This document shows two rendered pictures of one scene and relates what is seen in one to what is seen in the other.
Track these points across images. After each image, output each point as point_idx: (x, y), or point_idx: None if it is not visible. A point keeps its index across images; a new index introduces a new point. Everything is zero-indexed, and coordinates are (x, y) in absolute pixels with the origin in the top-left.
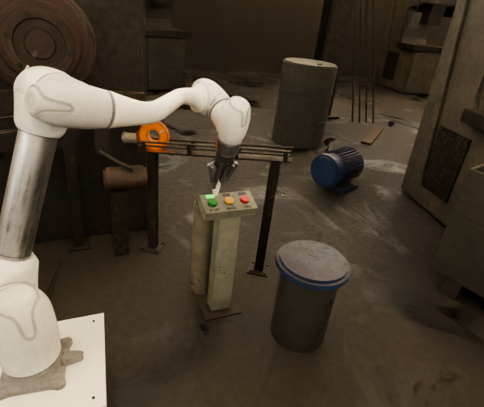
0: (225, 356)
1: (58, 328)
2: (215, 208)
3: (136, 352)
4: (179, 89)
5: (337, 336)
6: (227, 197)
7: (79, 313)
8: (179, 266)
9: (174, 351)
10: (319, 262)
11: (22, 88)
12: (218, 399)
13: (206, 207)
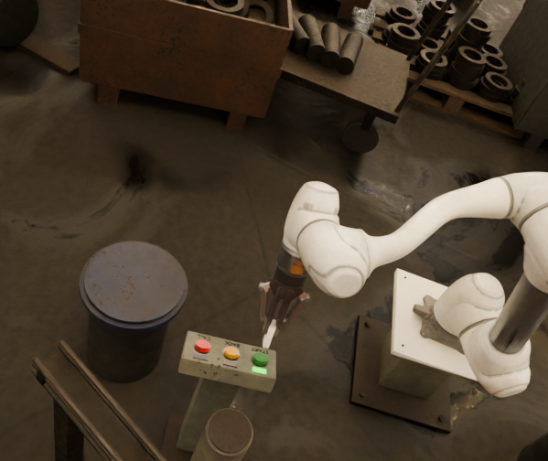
0: None
1: (443, 302)
2: (259, 351)
3: (319, 423)
4: (404, 234)
5: (82, 318)
6: (233, 354)
7: None
8: None
9: (279, 402)
10: (135, 271)
11: None
12: (261, 330)
13: (272, 358)
